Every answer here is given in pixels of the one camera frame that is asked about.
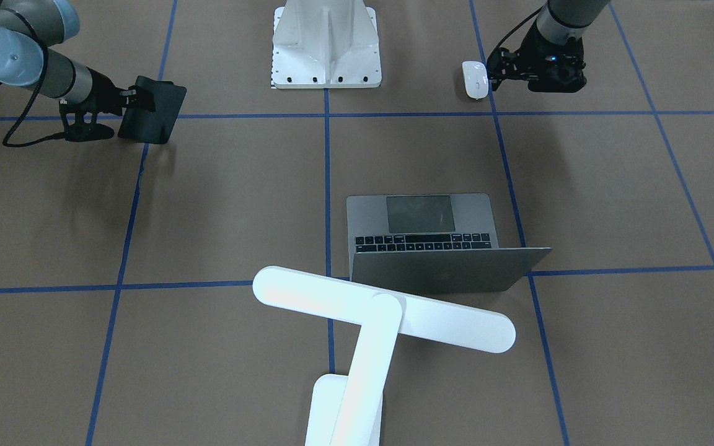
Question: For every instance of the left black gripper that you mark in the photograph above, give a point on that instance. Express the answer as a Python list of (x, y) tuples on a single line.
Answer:
[(534, 52)]

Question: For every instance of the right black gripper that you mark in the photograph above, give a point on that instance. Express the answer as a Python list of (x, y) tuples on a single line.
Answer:
[(104, 88)]

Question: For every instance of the black mouse pad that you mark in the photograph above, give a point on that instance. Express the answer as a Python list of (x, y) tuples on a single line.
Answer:
[(156, 127)]

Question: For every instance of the white computer mouse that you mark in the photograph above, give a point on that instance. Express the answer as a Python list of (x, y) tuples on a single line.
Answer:
[(476, 82)]

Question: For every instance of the grey laptop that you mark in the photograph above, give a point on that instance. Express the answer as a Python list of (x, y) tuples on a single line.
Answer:
[(432, 245)]

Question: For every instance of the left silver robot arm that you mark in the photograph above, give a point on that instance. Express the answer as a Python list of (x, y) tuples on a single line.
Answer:
[(559, 20)]

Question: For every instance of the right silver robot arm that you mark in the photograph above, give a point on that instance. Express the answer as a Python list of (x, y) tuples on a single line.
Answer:
[(28, 31)]

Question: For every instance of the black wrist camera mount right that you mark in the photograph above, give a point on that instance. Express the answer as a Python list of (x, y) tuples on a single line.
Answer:
[(80, 125)]

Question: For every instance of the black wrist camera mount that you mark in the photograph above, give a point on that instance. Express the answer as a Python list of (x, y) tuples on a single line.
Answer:
[(80, 125), (502, 64)]

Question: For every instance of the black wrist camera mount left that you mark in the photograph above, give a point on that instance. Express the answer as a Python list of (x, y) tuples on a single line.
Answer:
[(502, 64)]

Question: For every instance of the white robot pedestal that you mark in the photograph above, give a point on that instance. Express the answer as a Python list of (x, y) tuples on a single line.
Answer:
[(325, 45)]

